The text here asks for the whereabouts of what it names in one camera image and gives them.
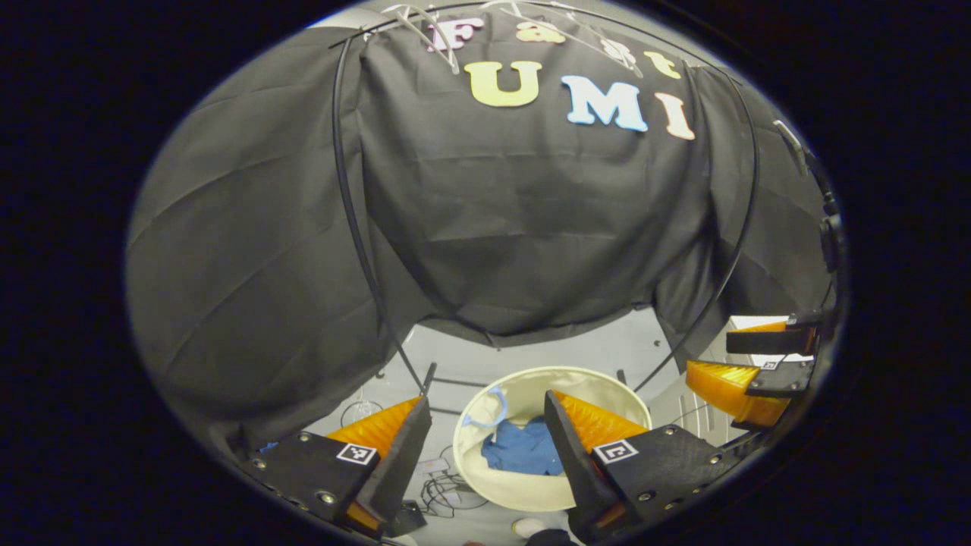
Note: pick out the black backdrop cloth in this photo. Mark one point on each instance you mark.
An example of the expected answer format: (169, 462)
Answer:
(531, 227)

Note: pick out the person's white shoe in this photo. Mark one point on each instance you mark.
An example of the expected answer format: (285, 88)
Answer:
(535, 526)

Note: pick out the black clothes rack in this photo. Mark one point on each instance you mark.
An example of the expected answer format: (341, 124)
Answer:
(350, 220)

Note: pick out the cream laundry hamper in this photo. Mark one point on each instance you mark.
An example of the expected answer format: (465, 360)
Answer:
(493, 485)

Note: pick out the white clothes hanger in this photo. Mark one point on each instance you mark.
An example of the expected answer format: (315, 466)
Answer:
(436, 48)
(607, 51)

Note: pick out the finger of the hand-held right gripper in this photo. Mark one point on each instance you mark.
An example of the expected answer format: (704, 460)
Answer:
(766, 341)
(728, 390)

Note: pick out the black power adapter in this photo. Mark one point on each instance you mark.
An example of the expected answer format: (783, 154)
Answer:
(408, 519)

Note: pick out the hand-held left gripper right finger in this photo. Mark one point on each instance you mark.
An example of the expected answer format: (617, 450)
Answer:
(576, 470)

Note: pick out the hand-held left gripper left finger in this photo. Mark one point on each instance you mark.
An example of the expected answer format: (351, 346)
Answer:
(398, 470)

